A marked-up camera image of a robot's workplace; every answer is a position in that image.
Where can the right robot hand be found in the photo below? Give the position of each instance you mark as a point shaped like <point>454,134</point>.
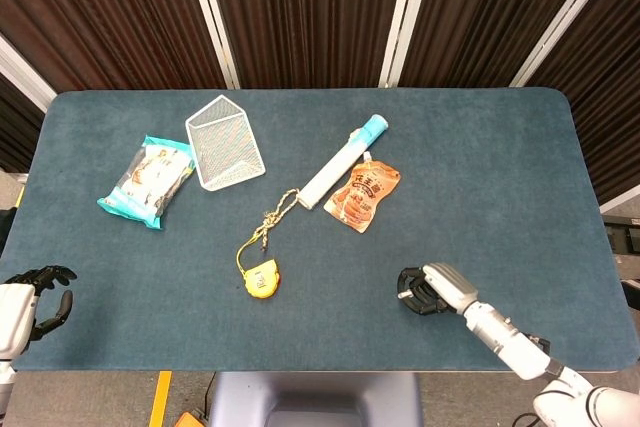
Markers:
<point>440,289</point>

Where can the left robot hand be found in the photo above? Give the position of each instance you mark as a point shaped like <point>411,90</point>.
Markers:
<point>15,304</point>

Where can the small silver bolt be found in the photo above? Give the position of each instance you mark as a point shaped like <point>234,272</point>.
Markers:
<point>403,293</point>

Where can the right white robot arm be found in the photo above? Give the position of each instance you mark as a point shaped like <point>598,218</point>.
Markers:
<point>540,357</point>

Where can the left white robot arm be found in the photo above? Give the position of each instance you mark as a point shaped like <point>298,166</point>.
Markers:
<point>4,382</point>

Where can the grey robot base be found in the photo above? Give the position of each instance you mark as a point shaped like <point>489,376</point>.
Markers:
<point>315,399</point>

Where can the orange spouted drink pouch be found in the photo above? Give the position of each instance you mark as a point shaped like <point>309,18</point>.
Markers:
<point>362,195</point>

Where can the blue felt table mat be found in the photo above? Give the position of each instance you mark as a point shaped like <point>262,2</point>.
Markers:
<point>320,232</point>

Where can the white tube with teal cap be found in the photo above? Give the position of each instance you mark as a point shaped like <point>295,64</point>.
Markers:
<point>340,163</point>

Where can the yellow floor tape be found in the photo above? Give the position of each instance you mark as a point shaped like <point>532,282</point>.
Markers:
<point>160,398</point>

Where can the yellow tape measure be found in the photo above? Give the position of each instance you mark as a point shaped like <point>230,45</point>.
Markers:
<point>261,280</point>

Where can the teal snack package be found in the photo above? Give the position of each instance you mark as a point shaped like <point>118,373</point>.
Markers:
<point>146,182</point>

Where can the black equipment beside table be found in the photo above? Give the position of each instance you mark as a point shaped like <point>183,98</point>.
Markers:
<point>622,247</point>

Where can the orange box on floor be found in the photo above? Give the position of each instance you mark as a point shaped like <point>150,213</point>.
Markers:
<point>189,420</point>

